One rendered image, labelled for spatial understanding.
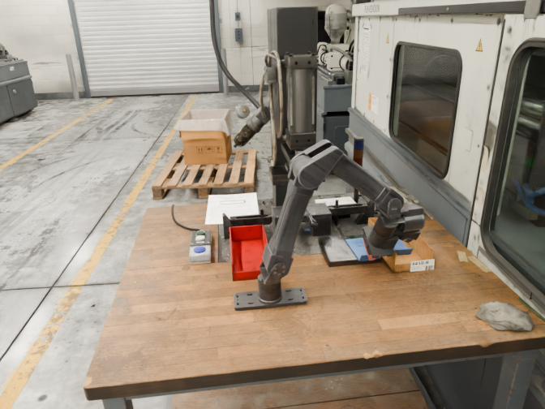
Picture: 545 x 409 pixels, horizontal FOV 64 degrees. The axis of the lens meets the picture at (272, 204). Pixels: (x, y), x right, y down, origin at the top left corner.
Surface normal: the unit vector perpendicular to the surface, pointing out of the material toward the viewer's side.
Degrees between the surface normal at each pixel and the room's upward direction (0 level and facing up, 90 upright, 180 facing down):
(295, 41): 90
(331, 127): 90
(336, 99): 90
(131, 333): 0
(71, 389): 0
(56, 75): 90
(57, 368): 0
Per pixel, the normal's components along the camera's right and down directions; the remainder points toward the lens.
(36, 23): 0.06, 0.39
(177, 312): -0.03, -0.92
